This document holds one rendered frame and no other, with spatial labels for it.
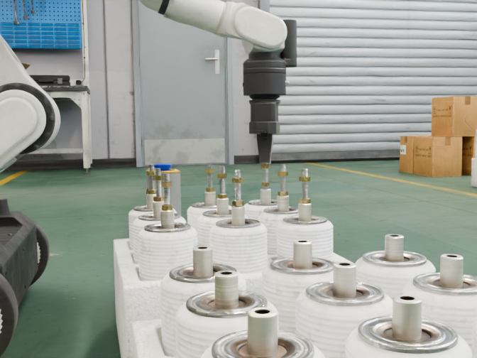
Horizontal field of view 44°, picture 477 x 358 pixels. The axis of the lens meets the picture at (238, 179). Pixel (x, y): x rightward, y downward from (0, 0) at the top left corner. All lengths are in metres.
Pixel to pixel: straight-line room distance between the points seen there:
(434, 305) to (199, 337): 0.23
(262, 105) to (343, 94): 5.32
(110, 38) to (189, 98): 0.97
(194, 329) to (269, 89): 0.75
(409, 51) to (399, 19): 0.36
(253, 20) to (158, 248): 0.50
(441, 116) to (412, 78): 2.01
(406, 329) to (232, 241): 0.51
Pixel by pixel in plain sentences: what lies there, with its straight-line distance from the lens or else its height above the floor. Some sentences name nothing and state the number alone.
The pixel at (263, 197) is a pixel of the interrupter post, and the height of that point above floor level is 0.26.
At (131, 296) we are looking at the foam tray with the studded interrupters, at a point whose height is 0.17.
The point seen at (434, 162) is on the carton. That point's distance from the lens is 4.68.
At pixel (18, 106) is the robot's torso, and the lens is 1.23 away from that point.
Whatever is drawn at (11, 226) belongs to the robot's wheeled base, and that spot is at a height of 0.19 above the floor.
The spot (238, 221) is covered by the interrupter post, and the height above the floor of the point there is 0.26.
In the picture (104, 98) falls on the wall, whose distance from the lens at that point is 6.10.
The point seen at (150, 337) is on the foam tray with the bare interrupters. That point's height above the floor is 0.18.
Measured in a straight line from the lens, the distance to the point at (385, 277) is 0.71.
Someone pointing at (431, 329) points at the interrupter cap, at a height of 0.25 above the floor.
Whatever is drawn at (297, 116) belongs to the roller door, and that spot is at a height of 0.48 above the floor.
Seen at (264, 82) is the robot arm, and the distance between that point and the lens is 1.20.
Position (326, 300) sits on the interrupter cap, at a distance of 0.57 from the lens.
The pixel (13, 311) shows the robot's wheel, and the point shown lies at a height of 0.11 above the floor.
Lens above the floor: 0.42
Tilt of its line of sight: 5 degrees down
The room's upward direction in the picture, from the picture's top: 1 degrees counter-clockwise
